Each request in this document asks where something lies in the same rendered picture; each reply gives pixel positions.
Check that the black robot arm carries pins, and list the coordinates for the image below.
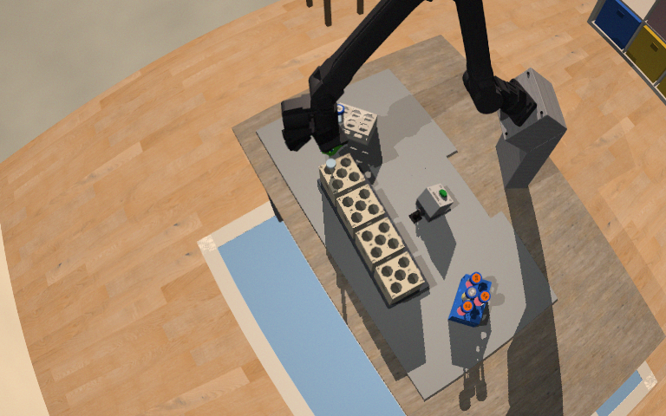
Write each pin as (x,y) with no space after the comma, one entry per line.
(328,81)

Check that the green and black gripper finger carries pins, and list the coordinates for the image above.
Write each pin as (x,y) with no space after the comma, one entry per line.
(334,151)

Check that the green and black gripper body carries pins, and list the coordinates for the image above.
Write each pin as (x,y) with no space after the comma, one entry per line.
(339,138)

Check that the blue tube rack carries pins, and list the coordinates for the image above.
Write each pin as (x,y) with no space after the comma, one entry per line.
(466,319)

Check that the grey flat mat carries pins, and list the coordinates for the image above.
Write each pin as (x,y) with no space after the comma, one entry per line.
(406,154)

